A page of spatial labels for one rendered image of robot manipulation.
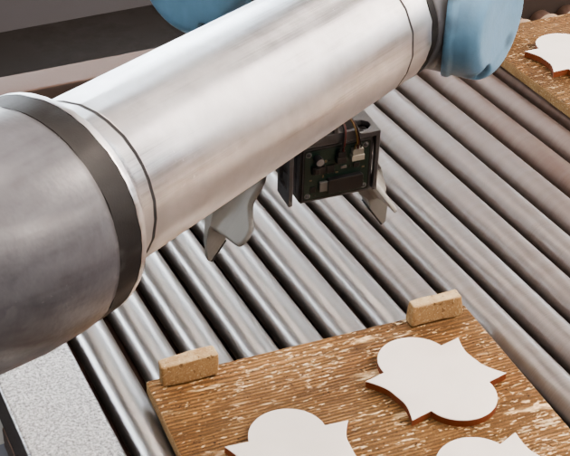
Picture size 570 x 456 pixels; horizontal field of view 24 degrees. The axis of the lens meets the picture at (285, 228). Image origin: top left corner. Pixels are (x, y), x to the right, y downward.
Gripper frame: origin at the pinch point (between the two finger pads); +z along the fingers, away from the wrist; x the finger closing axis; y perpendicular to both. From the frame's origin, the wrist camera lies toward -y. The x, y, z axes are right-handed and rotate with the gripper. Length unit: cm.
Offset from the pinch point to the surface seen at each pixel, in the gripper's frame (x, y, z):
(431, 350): 18.1, -6.6, 23.3
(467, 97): 50, -59, 30
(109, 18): 59, -301, 138
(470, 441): 15.4, 6.6, 22.4
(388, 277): 21.7, -23.7, 27.7
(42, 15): 38, -305, 135
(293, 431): 0.9, -0.6, 22.9
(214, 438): -5.9, -3.1, 23.9
